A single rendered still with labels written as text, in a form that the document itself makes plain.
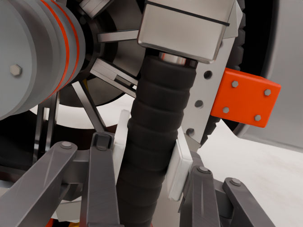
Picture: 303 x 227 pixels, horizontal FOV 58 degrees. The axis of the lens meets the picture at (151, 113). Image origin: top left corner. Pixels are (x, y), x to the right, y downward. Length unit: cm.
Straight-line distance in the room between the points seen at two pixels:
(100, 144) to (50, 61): 16
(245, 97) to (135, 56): 31
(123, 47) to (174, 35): 48
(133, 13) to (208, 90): 31
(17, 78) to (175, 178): 17
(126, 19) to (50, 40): 36
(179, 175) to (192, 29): 9
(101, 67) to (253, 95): 26
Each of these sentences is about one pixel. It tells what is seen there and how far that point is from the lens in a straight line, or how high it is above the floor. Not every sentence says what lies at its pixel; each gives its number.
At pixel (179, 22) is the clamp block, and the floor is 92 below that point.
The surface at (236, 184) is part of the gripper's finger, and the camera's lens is 16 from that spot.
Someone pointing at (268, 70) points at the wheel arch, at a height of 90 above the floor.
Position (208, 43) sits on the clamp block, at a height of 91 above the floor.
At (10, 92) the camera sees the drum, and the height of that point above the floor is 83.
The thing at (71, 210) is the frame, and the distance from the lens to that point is 49.
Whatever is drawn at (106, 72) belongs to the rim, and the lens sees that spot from 50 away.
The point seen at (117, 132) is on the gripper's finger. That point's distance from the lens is 17.
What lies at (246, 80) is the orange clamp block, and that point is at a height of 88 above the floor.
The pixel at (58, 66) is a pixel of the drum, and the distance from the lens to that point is 31.
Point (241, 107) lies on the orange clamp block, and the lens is 42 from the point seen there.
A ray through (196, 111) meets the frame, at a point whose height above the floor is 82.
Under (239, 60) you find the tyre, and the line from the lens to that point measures 50.
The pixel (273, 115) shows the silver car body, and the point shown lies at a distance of 62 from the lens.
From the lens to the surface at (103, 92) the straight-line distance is 67.
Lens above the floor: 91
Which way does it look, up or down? 16 degrees down
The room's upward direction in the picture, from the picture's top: 15 degrees clockwise
